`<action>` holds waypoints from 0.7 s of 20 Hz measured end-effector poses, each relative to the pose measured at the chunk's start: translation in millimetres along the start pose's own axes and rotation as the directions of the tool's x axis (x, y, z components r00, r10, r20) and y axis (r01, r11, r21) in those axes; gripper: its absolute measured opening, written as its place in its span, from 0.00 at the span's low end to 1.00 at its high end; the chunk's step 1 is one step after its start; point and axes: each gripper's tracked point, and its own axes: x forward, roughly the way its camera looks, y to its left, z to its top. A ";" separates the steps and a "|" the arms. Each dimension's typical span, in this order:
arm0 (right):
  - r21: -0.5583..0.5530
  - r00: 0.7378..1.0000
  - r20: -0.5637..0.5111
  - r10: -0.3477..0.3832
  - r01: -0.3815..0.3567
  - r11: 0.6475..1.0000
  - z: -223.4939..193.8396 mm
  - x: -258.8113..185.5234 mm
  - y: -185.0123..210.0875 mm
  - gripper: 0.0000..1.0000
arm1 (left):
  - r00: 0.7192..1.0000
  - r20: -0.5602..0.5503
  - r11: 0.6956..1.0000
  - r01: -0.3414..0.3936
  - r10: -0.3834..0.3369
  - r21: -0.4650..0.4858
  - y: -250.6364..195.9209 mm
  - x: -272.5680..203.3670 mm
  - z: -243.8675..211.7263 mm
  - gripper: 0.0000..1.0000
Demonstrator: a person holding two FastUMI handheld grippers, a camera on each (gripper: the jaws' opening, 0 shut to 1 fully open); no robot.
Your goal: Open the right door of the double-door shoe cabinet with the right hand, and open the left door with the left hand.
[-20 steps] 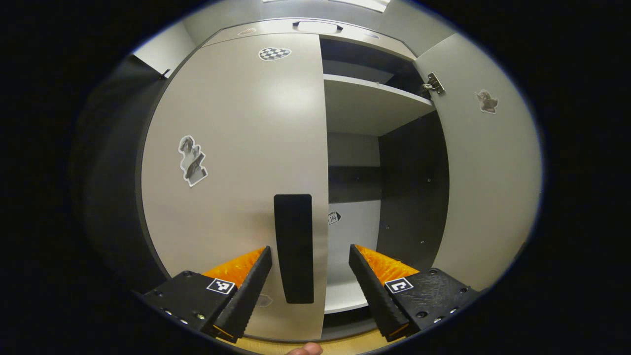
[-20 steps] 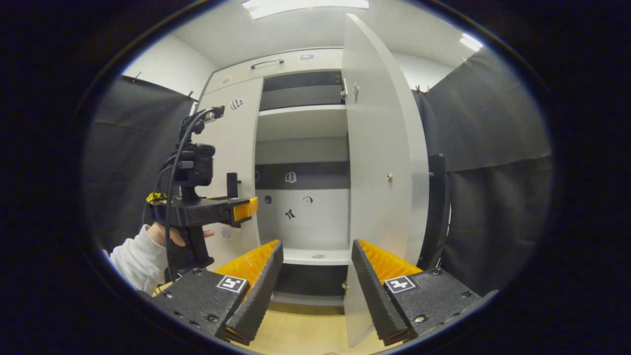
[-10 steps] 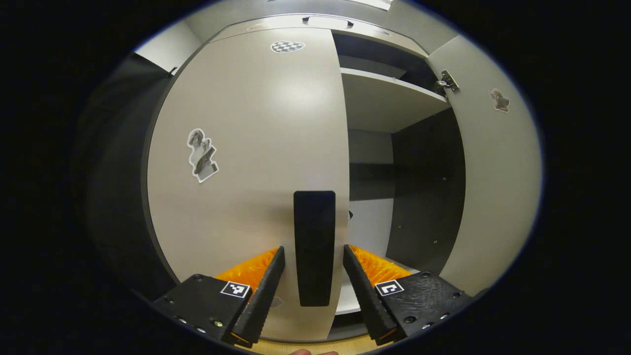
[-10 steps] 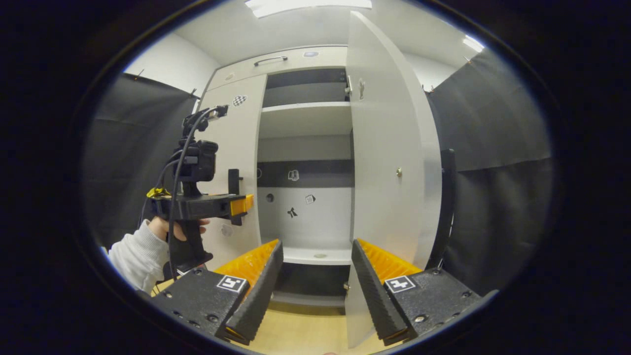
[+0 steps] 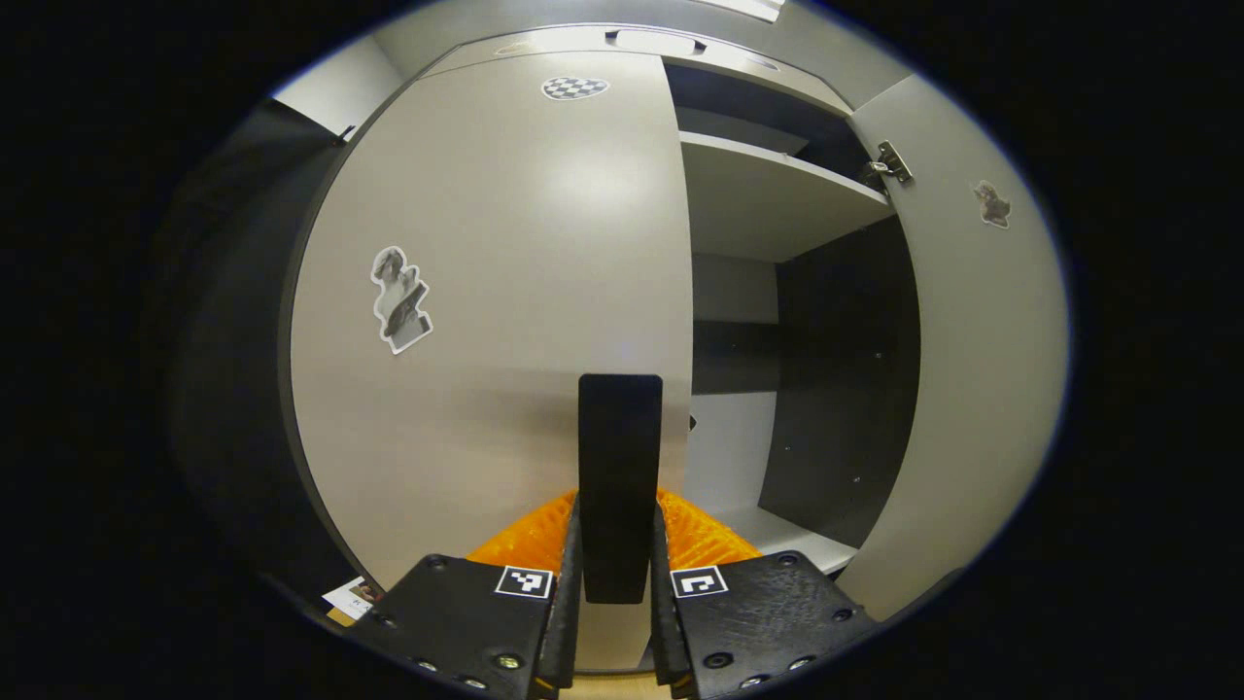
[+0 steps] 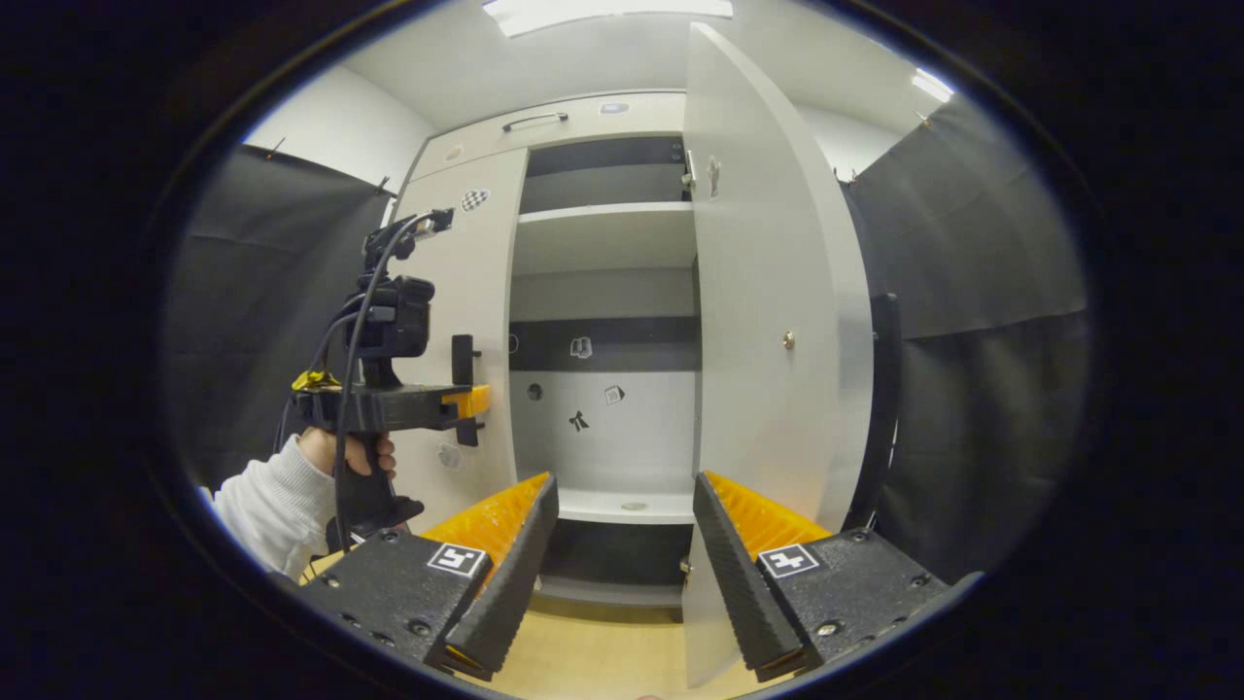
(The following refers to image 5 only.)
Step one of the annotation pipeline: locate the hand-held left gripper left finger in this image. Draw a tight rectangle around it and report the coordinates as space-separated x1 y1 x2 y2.
348 489 584 700

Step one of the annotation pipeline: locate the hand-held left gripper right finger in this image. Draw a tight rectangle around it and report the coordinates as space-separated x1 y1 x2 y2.
649 486 882 700

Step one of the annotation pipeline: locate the black cabinet door handle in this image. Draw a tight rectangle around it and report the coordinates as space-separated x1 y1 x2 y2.
577 373 665 606

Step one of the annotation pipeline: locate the cabinet door with box stickers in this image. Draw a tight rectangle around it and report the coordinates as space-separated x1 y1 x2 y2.
834 73 1072 623

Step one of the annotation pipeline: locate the cabinet door with checkered sticker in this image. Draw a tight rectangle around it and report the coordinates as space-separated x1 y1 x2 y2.
282 51 694 672

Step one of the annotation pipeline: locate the beige cabinet shelf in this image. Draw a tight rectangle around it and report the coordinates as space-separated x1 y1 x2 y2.
678 131 895 263

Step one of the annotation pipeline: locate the metal cabinet door hinge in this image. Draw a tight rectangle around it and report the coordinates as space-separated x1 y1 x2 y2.
860 141 915 191

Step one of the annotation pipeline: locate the white paper leaflet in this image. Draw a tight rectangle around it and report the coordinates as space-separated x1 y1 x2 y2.
323 576 387 624

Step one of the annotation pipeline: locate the black backdrop cloth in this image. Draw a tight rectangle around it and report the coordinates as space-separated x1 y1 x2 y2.
163 97 363 609

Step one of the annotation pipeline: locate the large ceiling light panel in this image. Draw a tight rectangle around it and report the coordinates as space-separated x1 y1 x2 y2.
695 0 786 23

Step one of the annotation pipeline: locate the thin black drawer handle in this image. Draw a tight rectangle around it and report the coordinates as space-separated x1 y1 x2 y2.
605 28 708 55

